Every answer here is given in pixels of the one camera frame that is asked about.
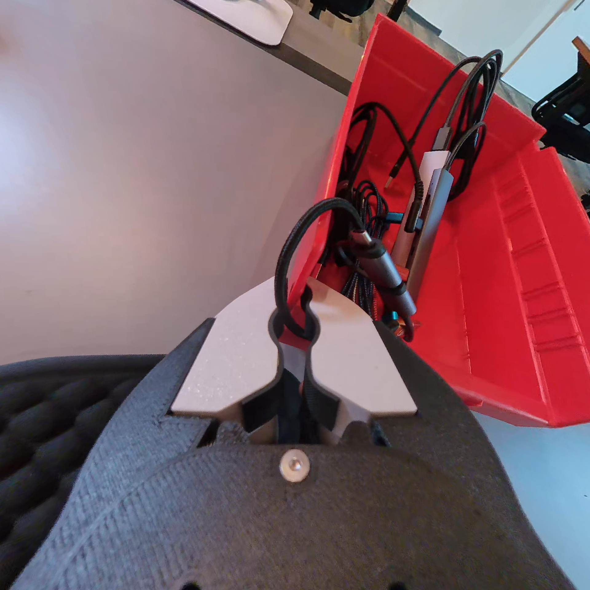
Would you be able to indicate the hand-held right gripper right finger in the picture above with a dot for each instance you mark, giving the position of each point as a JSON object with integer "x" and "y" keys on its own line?
{"x": 359, "y": 364}

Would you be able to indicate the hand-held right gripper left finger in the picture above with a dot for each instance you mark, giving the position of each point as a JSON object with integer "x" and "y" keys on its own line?
{"x": 230, "y": 359}

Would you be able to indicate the red plastic bin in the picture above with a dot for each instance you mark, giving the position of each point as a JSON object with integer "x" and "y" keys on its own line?
{"x": 507, "y": 285}

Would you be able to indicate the grey usb hub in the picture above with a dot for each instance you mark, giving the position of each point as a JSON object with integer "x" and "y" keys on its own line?
{"x": 431, "y": 221}

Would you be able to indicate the white usb hub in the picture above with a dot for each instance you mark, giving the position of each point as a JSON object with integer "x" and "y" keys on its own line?
{"x": 433, "y": 161}

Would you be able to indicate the white and grey adapter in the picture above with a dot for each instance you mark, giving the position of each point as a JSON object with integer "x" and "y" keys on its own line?
{"x": 479, "y": 73}

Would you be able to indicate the black office chair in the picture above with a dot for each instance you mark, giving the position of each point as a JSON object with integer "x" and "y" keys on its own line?
{"x": 562, "y": 115}

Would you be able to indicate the poster sign on white stand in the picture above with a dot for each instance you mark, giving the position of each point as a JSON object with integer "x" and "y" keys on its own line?
{"x": 249, "y": 18}

